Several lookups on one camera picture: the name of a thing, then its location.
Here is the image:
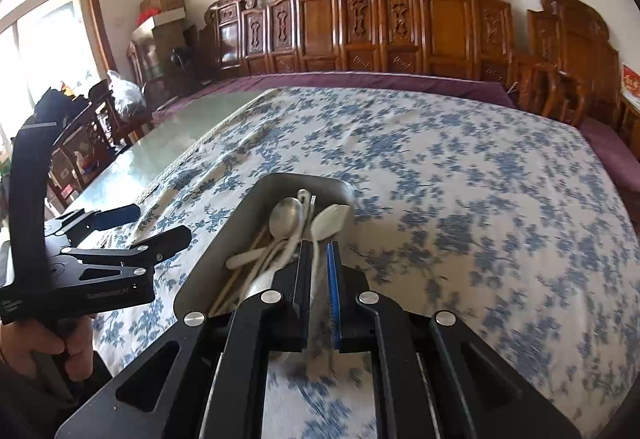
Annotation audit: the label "beige chopstick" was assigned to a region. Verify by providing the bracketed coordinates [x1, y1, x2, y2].
[216, 246, 268, 314]
[207, 225, 267, 317]

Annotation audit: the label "large metal spoon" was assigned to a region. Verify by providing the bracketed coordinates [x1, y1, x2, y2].
[240, 197, 304, 300]

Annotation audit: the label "white ladle spoon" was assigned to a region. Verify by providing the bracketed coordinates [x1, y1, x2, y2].
[226, 188, 311, 300]

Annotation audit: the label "white plastic spoon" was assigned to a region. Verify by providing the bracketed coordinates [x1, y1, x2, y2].
[309, 204, 350, 355]

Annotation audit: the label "white plastic fork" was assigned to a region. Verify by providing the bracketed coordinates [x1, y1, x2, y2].
[305, 194, 317, 231]

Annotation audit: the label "person's left hand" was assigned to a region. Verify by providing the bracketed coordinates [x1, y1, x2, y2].
[1, 315, 96, 381]

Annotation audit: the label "wooden chair at left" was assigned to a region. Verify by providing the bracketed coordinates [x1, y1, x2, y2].
[48, 79, 131, 209]

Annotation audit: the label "grey metal tray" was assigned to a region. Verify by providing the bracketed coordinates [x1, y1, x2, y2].
[174, 172, 356, 319]

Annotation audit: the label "white plastic bag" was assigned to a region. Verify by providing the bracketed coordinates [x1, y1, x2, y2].
[107, 69, 146, 121]

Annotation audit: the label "blue floral tablecloth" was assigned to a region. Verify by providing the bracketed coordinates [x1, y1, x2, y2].
[94, 88, 639, 438]

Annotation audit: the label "stacked cardboard boxes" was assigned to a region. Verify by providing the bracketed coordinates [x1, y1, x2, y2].
[127, 0, 186, 86]

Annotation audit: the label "purple armchair cushion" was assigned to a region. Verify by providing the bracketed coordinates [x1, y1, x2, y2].
[579, 117, 640, 192]

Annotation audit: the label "carved wooden armchair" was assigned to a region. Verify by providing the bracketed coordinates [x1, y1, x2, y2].
[527, 0, 639, 162]

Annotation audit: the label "red calendar card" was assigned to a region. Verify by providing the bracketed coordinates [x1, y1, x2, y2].
[622, 64, 640, 110]

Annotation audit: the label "long carved wooden sofa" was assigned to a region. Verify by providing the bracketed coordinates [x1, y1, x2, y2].
[196, 0, 591, 127]

